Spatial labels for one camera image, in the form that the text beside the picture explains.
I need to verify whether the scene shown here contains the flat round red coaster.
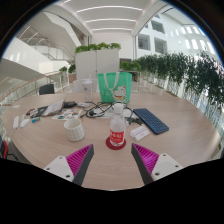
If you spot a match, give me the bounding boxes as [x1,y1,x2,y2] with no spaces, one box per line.
[105,136,127,151]

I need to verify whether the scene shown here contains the white charger block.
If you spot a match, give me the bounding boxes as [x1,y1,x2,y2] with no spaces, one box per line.
[12,115,20,130]

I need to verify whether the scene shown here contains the green cat-print tote bag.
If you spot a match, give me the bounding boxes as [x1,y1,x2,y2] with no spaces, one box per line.
[96,71,133,105]

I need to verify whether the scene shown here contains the black flat wallet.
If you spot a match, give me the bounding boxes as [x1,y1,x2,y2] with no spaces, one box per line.
[25,105,49,118]

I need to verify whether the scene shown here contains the glass railing with wooden handrail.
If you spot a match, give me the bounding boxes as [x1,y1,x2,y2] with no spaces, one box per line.
[0,71,64,108]

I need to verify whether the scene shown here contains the colourful sticker sheet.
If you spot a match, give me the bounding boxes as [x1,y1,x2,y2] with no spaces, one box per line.
[51,108,84,122]

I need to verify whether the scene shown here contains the ceiling strip lights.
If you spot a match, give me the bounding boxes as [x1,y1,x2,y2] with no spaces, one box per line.
[63,0,144,33]

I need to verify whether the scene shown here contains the row of green hedge plants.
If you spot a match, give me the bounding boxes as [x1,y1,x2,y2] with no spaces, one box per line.
[136,51,224,111]

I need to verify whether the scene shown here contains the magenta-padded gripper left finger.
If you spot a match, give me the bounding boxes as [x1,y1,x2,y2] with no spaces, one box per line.
[43,143,95,187]

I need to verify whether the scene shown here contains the clear red-labelled water bottle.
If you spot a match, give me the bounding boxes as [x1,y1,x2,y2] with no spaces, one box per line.
[109,102,127,148]

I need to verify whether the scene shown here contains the white grid-patterned mug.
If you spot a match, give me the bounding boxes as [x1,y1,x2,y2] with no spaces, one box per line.
[63,118,86,143]

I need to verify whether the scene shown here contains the small white carton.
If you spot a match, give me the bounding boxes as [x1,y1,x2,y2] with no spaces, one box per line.
[129,125,151,142]

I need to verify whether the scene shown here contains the clear lidded plastic tumbler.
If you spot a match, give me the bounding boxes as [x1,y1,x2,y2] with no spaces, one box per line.
[81,78,94,103]

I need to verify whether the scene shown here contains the white cabinet topped with plants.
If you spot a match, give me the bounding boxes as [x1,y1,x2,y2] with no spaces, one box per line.
[74,41,122,81]

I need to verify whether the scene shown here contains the small white oblong gadget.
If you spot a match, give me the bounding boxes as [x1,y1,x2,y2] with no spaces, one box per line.
[19,118,31,129]

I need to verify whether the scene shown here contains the small black device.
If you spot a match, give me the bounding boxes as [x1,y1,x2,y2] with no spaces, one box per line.
[63,100,78,109]

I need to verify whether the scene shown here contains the black chair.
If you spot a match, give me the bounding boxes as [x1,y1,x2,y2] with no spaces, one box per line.
[38,83,56,96]

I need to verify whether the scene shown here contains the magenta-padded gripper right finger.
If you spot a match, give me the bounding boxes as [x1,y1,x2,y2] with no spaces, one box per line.
[131,143,185,186]

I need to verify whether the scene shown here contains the wooden shelf with plants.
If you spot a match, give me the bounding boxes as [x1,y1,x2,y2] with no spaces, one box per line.
[119,59,143,83]

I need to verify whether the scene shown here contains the black cable tangle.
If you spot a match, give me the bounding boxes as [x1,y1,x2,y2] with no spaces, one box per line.
[84,101,144,126]

